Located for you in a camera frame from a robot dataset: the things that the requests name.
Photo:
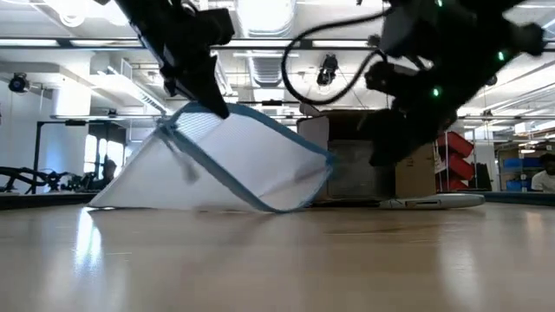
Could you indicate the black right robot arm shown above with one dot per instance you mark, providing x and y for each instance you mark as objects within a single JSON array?
[{"x": 468, "y": 30}]

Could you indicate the black neighbouring station frame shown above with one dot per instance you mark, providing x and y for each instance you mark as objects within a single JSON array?
[{"x": 35, "y": 151}]

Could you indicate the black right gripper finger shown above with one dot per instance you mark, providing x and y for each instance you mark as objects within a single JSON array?
[{"x": 394, "y": 143}]

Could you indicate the silver utility knife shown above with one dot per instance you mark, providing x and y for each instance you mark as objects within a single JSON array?
[{"x": 433, "y": 201}]

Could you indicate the black aluminium table frame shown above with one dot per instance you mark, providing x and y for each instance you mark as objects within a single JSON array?
[{"x": 43, "y": 200}]

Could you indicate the overhead light bar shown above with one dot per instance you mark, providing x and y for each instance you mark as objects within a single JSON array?
[{"x": 43, "y": 43}]

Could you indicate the white mesh pouch blue trim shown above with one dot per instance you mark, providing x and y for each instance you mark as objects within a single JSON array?
[{"x": 243, "y": 164}]

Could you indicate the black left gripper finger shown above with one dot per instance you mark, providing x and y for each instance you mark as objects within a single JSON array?
[{"x": 204, "y": 91}]

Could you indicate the blue storage bin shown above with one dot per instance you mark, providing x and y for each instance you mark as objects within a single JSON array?
[
  {"x": 520, "y": 163},
  {"x": 518, "y": 186}
]

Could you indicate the red storage bin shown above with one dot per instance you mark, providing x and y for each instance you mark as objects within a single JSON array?
[
  {"x": 451, "y": 185},
  {"x": 457, "y": 145},
  {"x": 459, "y": 167}
]

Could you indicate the person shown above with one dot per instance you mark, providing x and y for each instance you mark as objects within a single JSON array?
[
  {"x": 544, "y": 180},
  {"x": 108, "y": 171}
]

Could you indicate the black neighbouring robot arm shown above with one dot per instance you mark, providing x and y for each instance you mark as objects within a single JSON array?
[{"x": 26, "y": 173}]

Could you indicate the brown cardboard box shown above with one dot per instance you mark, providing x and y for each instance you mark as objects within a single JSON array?
[{"x": 416, "y": 177}]

